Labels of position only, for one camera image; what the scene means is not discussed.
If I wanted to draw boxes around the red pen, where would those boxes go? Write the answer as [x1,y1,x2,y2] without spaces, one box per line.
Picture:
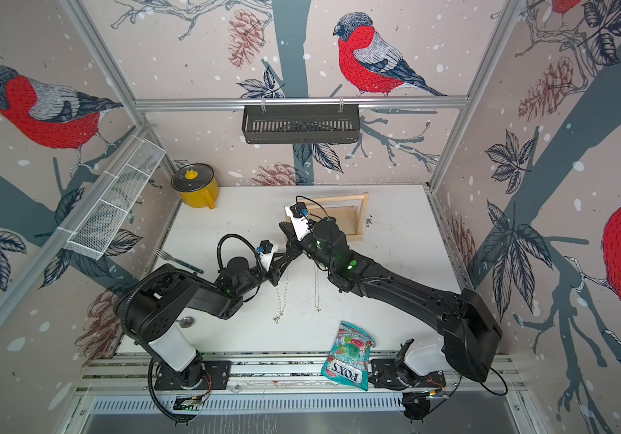
[178,316,196,329]

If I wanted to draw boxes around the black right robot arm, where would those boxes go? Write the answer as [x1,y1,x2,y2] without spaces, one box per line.
[279,218,502,383]

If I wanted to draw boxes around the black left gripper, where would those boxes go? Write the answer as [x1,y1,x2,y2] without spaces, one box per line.
[235,252,293,300]

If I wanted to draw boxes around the Fox's candy bag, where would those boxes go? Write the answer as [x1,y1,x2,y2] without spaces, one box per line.
[321,321,375,392]

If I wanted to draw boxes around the white pearl necklace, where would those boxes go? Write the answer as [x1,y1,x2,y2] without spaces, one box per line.
[271,276,290,325]

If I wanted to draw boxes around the white wire wall shelf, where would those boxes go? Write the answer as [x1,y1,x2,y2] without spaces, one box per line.
[64,137,166,260]

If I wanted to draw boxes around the fork with green handle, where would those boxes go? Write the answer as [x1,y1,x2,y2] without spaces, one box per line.
[154,249,205,275]

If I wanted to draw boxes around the black hanging wire basket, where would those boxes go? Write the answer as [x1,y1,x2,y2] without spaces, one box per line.
[242,104,360,145]

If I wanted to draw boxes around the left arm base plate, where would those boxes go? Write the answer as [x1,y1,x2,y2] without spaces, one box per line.
[154,360,232,392]

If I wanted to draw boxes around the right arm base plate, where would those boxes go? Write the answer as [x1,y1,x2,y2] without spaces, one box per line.
[368,358,447,392]

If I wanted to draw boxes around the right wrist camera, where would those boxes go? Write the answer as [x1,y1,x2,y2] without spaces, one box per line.
[284,202,312,242]

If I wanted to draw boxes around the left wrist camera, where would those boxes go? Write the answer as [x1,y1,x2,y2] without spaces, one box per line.
[256,240,278,272]

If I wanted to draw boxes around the aluminium front rail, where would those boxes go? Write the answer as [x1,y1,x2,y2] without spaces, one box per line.
[75,352,526,393]

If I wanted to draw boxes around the wooden jewelry display stand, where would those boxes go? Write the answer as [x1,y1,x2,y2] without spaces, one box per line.
[285,193,369,242]

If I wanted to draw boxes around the yellow pot with lid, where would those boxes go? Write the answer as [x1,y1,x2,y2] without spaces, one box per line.
[171,164,219,209]

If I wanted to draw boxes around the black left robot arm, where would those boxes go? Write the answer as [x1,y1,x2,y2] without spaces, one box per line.
[114,233,301,389]

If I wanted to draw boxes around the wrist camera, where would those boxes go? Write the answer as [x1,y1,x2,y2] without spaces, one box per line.
[256,240,278,272]
[284,202,312,242]

